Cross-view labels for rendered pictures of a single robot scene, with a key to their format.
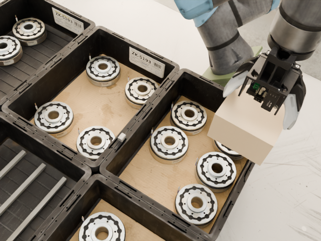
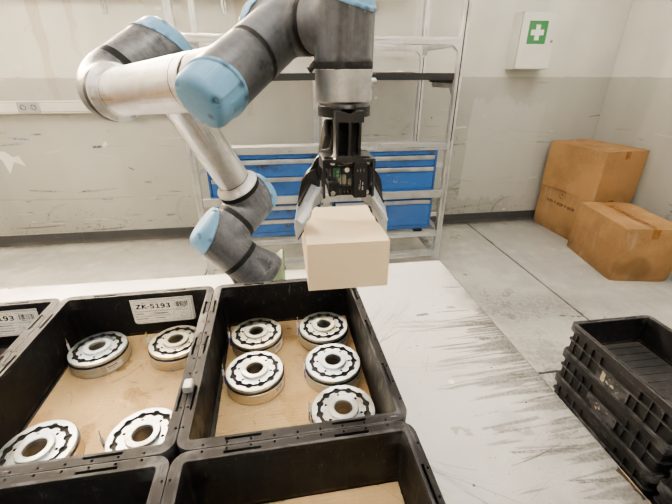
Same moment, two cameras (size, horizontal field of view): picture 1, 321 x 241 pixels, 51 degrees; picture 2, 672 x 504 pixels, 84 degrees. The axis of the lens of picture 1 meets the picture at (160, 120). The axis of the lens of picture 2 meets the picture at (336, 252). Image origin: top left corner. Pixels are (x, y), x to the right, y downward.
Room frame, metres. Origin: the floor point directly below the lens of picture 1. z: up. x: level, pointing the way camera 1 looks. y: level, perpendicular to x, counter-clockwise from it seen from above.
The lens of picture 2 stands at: (-0.02, 0.13, 1.34)
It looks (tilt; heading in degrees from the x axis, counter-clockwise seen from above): 26 degrees down; 326
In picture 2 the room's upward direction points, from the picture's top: straight up
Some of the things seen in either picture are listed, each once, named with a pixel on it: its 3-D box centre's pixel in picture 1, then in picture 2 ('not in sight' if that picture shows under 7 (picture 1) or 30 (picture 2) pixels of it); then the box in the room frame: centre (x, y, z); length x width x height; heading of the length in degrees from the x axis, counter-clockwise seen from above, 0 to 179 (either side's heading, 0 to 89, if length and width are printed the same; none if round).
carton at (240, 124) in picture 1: (254, 113); (340, 243); (0.44, -0.19, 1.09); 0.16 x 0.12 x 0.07; 154
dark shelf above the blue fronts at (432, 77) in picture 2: not in sight; (358, 77); (2.13, -1.50, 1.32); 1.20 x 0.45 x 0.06; 64
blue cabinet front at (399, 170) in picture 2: not in sight; (383, 193); (1.86, -1.53, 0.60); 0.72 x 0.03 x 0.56; 64
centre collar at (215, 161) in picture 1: (217, 168); (332, 360); (0.42, -0.16, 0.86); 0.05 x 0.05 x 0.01
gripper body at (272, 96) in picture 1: (277, 69); (344, 151); (0.41, -0.17, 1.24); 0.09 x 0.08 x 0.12; 154
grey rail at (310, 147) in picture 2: not in sight; (325, 147); (2.06, -1.19, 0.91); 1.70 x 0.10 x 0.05; 64
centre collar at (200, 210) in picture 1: (197, 202); (343, 407); (0.32, -0.11, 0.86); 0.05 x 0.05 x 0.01
